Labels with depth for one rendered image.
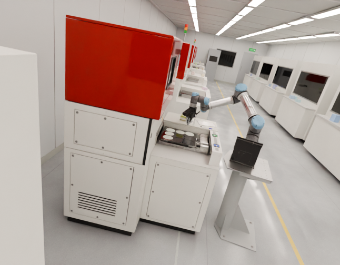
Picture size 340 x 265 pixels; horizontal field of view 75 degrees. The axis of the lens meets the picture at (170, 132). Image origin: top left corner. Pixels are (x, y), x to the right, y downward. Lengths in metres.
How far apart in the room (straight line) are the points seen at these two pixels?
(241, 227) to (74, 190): 1.78
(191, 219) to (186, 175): 0.50
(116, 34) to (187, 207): 1.63
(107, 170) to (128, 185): 0.22
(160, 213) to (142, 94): 1.25
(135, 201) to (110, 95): 0.94
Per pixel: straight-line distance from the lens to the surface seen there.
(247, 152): 2.23
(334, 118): 5.61
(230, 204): 2.51
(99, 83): 1.74
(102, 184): 2.07
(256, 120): 2.19
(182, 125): 2.51
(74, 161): 2.07
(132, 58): 1.63
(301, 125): 6.69
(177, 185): 2.13
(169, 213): 2.35
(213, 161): 2.06
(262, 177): 2.20
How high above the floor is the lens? 1.77
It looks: 22 degrees down
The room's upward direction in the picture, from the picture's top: 11 degrees clockwise
